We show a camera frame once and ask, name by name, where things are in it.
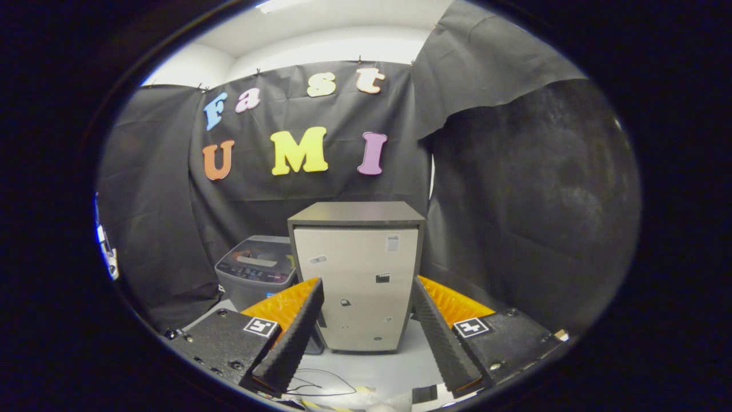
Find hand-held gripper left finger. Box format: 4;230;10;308
168;278;325;398

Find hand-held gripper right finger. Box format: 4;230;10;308
412;275;564;399

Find grey washing machine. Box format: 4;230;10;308
214;235;324;356

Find dark washing machine lid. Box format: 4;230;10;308
220;235;299;286

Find beige cabinet with dark top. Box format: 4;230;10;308
287;201;427;353

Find black backdrop cloth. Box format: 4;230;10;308
97;0;642;338

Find white blue device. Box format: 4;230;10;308
94;193;120;282

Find thin black cable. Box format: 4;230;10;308
285;367;359;399

